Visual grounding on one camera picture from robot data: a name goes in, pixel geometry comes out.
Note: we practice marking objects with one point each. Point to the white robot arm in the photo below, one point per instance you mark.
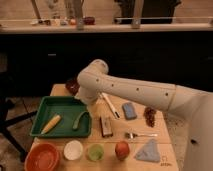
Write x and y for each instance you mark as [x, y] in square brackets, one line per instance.
[195, 106]

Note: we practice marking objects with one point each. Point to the dark red bowl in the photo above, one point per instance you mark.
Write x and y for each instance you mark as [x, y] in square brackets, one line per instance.
[72, 86]

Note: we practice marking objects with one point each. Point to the red bowl on counter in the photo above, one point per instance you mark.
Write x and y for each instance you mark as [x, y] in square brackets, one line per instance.
[89, 20]

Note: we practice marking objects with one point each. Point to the white small bowl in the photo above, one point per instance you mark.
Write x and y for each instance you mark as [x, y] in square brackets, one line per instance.
[73, 150]

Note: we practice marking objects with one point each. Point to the orange red bowl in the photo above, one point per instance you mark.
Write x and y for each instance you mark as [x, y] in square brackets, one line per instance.
[42, 157]

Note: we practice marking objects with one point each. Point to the blue sponge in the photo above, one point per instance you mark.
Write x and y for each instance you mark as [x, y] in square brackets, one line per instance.
[129, 111]

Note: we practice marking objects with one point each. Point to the brown wooden block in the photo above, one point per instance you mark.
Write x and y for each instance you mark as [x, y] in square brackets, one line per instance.
[106, 128]

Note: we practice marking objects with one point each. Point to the green plastic tray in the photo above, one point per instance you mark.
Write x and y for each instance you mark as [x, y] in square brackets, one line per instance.
[68, 108]

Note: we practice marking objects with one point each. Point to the bunch of red grapes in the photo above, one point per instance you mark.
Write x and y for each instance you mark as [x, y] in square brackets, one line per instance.
[149, 115]

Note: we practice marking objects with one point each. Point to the silver fork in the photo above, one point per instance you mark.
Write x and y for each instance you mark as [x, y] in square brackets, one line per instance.
[131, 135]

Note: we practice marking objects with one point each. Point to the orange red apple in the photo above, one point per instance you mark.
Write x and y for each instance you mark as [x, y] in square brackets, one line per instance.
[122, 150]

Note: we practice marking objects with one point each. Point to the green cup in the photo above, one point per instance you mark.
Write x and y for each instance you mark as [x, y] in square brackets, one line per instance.
[95, 152]

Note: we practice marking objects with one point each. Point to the blue folded cloth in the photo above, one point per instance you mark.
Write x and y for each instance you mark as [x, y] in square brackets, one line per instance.
[149, 152]

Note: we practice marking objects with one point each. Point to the black chair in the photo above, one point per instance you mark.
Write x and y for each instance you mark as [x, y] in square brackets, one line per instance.
[5, 106]

